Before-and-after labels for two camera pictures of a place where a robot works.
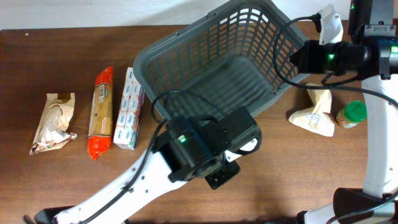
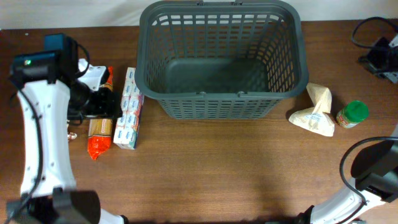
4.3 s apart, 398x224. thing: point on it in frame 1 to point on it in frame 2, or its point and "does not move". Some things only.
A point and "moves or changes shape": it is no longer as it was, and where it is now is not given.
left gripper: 219,180 to 107,107
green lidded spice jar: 352,114 does not move
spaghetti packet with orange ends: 100,128 does not move
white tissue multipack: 128,122 does not move
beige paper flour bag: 315,118 does not move
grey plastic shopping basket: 233,58 moves or changes shape
